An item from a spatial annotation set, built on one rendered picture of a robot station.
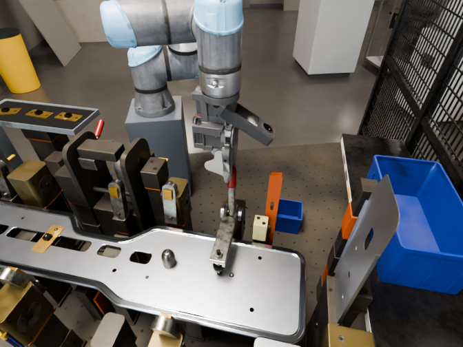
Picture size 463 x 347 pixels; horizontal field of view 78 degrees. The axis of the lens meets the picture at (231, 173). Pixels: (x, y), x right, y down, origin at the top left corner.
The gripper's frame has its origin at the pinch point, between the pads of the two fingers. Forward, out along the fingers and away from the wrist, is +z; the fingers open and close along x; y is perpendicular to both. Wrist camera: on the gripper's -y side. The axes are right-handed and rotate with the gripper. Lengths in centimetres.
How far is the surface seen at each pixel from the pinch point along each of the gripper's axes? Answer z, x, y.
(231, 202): 8.8, 0.7, -0.1
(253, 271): 19.5, 11.9, -8.1
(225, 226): 12.2, 5.7, 0.2
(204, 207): 50, -31, 19
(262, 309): 19.5, 20.4, -11.2
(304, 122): 120, -239, -32
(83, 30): 100, -454, 381
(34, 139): 11, -16, 71
